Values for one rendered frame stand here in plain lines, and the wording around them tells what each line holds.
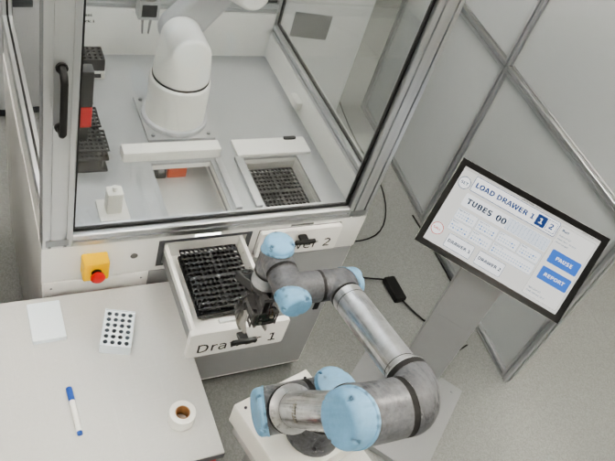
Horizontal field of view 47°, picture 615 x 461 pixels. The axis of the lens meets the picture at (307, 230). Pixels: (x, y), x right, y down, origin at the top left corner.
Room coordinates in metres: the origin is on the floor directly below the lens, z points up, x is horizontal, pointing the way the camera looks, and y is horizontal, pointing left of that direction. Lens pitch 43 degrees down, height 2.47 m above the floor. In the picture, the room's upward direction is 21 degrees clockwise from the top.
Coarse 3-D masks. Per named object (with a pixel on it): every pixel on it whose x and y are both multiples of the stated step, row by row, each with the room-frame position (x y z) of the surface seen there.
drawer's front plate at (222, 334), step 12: (276, 324) 1.23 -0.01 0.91; (192, 336) 1.09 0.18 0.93; (204, 336) 1.11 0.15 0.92; (216, 336) 1.13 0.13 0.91; (228, 336) 1.15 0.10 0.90; (252, 336) 1.19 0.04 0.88; (264, 336) 1.22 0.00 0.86; (276, 336) 1.24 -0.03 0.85; (192, 348) 1.09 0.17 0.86; (204, 348) 1.11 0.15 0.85; (216, 348) 1.13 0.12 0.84; (228, 348) 1.16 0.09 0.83
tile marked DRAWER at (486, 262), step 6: (480, 252) 1.72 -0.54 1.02; (480, 258) 1.71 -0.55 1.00; (486, 258) 1.71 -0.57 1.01; (492, 258) 1.71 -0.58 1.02; (480, 264) 1.70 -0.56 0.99; (486, 264) 1.70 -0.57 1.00; (492, 264) 1.70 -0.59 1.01; (498, 264) 1.70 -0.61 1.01; (504, 264) 1.71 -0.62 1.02; (486, 270) 1.69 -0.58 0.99; (492, 270) 1.69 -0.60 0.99; (498, 270) 1.69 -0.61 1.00; (498, 276) 1.68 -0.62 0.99
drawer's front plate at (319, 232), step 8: (320, 224) 1.67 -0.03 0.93; (328, 224) 1.68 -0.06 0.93; (336, 224) 1.70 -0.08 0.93; (264, 232) 1.54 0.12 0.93; (288, 232) 1.58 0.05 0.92; (296, 232) 1.60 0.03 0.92; (304, 232) 1.62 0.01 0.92; (312, 232) 1.64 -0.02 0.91; (320, 232) 1.66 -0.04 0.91; (328, 232) 1.67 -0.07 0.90; (336, 232) 1.69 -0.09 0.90; (296, 240) 1.61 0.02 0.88; (320, 240) 1.66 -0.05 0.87; (328, 240) 1.68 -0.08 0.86; (336, 240) 1.70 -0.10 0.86; (256, 248) 1.53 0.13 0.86; (296, 248) 1.61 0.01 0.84; (304, 248) 1.63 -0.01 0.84; (312, 248) 1.65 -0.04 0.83; (320, 248) 1.67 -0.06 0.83; (328, 248) 1.69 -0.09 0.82; (256, 256) 1.53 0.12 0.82
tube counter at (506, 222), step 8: (496, 216) 1.81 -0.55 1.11; (504, 216) 1.81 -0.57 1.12; (496, 224) 1.79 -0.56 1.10; (504, 224) 1.79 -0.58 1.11; (512, 224) 1.79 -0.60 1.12; (520, 224) 1.79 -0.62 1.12; (512, 232) 1.78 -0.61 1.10; (520, 232) 1.78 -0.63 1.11; (528, 232) 1.78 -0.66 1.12; (536, 232) 1.78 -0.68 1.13; (528, 240) 1.76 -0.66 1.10; (536, 240) 1.77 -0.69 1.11; (544, 240) 1.77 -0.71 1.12; (544, 248) 1.75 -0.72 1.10
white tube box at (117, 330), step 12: (108, 312) 1.15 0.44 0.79; (120, 312) 1.17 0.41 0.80; (132, 312) 1.18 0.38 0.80; (108, 324) 1.12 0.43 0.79; (120, 324) 1.13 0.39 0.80; (132, 324) 1.14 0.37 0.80; (108, 336) 1.08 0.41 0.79; (120, 336) 1.09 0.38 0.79; (132, 336) 1.10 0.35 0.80; (108, 348) 1.05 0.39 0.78; (120, 348) 1.06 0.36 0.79
